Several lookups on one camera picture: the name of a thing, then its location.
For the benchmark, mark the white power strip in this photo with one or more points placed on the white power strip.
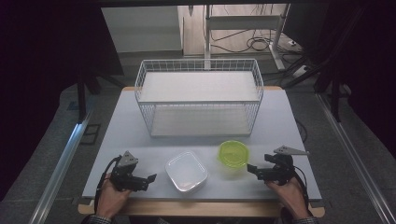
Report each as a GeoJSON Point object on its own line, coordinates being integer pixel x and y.
{"type": "Point", "coordinates": [300, 71]}

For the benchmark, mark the aluminium floor rail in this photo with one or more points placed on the aluminium floor rail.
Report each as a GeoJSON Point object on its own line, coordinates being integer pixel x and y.
{"type": "Point", "coordinates": [62, 168]}
{"type": "Point", "coordinates": [351, 149]}

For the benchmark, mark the black metal stand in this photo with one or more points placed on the black metal stand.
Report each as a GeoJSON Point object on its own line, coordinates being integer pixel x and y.
{"type": "Point", "coordinates": [81, 99]}
{"type": "Point", "coordinates": [335, 99]}

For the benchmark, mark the grey table mat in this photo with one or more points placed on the grey table mat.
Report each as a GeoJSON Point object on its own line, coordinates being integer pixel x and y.
{"type": "Point", "coordinates": [124, 140]}

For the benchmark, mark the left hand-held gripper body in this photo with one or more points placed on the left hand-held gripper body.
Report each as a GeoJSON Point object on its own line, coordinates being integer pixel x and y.
{"type": "Point", "coordinates": [126, 179]}

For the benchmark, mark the white cabinet panel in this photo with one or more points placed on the white cabinet panel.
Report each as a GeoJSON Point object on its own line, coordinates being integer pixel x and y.
{"type": "Point", "coordinates": [140, 28]}

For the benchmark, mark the wooden table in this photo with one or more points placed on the wooden table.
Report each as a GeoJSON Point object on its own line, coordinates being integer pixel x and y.
{"type": "Point", "coordinates": [202, 209]}

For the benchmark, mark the white square lidded container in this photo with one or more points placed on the white square lidded container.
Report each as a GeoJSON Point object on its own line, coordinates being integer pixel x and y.
{"type": "Point", "coordinates": [186, 171]}

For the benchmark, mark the white metal desk frame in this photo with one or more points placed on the white metal desk frame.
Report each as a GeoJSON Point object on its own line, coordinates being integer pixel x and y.
{"type": "Point", "coordinates": [243, 22]}

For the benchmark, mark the green round plastic container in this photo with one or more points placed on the green round plastic container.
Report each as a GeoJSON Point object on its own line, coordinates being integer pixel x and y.
{"type": "Point", "coordinates": [233, 154]}

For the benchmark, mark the person's left hand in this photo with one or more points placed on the person's left hand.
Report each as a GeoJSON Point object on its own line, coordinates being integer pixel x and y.
{"type": "Point", "coordinates": [110, 199]}

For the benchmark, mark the person's right hand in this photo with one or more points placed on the person's right hand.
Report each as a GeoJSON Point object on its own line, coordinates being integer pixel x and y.
{"type": "Point", "coordinates": [289, 197]}

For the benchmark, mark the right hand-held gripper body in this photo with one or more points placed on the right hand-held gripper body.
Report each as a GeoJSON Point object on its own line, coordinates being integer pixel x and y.
{"type": "Point", "coordinates": [280, 169]}

